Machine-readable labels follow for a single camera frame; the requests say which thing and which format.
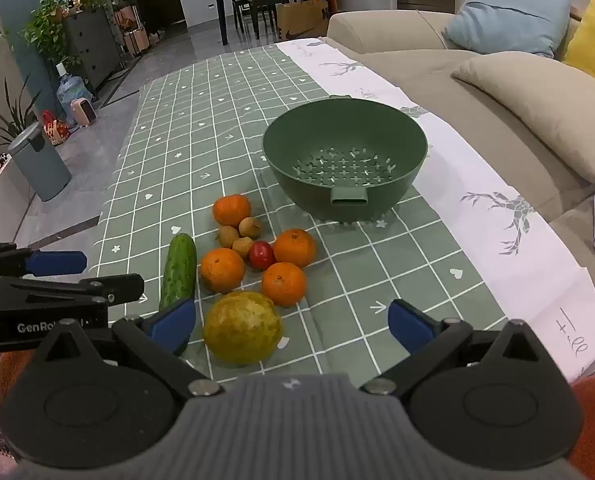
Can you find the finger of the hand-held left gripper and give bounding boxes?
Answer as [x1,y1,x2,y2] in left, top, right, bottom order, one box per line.
[0,242,88,281]
[0,274,144,311]

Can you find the blue water jug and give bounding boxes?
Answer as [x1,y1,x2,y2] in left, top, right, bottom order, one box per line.
[56,62,94,121]

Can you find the large mottled citrus fruit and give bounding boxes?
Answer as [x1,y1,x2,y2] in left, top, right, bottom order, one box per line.
[202,291,284,366]

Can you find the light blue pillow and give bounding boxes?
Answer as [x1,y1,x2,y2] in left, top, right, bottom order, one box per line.
[442,0,573,59]

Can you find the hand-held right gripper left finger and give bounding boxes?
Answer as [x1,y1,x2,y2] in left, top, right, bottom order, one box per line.
[30,297,225,397]

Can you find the beige cushion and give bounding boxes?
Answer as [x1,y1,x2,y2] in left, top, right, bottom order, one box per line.
[451,52,595,184]

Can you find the white printed cloth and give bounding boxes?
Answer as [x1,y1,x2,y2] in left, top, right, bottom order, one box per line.
[276,37,595,386]

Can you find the orange mandarin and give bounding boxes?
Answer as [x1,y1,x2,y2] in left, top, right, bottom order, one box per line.
[274,228,317,267]
[200,247,246,294]
[213,194,252,227]
[261,262,307,308]

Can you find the brown paper bag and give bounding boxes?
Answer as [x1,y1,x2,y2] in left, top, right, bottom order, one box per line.
[276,0,329,41]

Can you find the grey trash bin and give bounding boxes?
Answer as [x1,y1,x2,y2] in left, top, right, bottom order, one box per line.
[7,122,72,202]

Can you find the grey drawer cabinet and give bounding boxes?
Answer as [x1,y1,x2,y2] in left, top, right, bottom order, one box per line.
[64,7,124,92]

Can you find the pink space heater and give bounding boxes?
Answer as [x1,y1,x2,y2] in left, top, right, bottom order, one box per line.
[71,99,98,127]

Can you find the green checked tablecloth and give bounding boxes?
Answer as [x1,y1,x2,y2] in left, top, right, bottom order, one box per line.
[84,42,508,376]

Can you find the trailing green houseplant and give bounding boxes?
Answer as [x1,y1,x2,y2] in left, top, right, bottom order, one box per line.
[20,0,108,67]

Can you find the rack with pink items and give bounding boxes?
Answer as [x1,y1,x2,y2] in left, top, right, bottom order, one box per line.
[114,0,151,57]

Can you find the green colander bowl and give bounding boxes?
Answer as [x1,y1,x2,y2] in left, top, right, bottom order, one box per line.
[262,95,428,223]

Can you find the green cucumber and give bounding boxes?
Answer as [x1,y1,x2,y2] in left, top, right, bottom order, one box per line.
[158,233,198,313]

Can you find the red cherry tomato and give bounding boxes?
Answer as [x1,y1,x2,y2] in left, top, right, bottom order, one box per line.
[248,241,276,271]

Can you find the red patterned bag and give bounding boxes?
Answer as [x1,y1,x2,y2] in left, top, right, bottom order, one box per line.
[41,110,70,147]

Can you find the beige sofa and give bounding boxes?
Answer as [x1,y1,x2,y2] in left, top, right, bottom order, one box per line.
[325,10,595,361]

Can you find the long-leaved potted plant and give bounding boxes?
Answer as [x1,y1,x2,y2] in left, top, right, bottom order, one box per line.
[0,75,43,157]

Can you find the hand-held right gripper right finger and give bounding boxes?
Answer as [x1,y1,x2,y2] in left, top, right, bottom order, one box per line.
[360,299,558,396]

